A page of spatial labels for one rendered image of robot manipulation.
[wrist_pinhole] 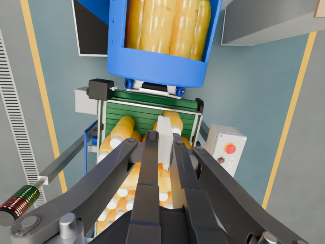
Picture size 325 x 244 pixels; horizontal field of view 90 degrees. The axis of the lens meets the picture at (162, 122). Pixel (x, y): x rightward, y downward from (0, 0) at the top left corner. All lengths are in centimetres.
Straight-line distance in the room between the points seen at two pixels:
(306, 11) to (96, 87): 84
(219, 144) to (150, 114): 32
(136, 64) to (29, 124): 186
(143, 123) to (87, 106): 28
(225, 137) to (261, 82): 135
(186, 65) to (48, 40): 161
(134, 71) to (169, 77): 8
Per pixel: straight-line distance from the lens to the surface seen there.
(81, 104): 84
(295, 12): 98
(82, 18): 161
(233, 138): 61
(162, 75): 37
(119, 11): 43
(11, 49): 208
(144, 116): 74
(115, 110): 76
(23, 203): 68
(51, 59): 188
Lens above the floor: 161
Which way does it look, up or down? 71 degrees down
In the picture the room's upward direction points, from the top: 176 degrees clockwise
